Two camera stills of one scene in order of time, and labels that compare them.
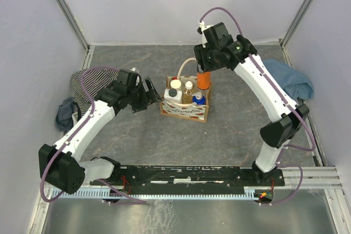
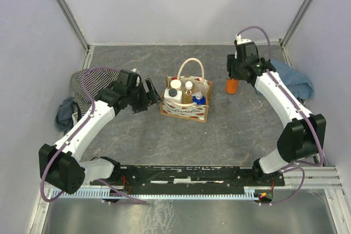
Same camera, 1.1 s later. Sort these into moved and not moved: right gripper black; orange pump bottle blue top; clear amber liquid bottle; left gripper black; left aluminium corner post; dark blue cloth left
Moved: orange pump bottle blue top; right gripper black
Not moved: clear amber liquid bottle; dark blue cloth left; left gripper black; left aluminium corner post
